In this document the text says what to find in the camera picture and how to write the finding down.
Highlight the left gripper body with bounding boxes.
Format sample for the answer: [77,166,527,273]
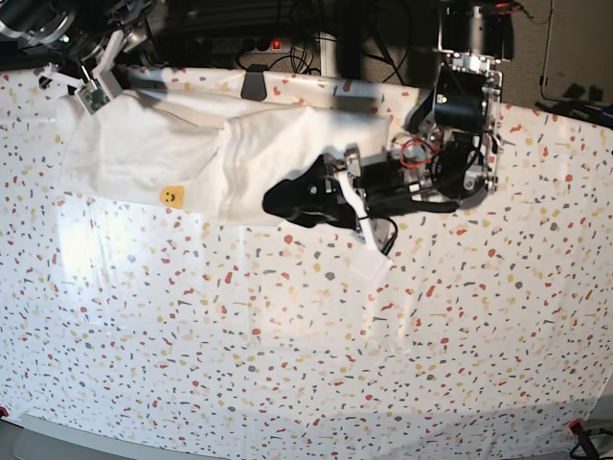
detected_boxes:
[323,148,412,225]

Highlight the white printed T-shirt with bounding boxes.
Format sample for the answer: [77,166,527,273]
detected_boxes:
[56,89,389,225]

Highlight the black table clamp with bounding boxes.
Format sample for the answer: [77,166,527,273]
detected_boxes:
[240,64,268,102]

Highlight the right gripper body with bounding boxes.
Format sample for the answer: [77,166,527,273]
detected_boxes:
[61,22,152,86]

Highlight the grey metal post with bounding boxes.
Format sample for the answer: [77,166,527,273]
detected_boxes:
[317,32,338,78]

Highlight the black cables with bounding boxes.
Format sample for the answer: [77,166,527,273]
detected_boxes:
[167,0,418,87]

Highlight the red black corner clamp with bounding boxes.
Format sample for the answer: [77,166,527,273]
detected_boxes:
[568,419,600,460]

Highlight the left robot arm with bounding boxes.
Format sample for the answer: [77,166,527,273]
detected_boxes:
[262,1,521,279]

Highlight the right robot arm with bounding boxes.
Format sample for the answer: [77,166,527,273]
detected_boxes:
[1,1,156,91]

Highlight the terrazzo patterned tablecloth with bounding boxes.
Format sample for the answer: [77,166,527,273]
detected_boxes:
[1,71,612,459]

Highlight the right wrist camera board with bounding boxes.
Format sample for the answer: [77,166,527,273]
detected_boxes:
[75,80,110,115]

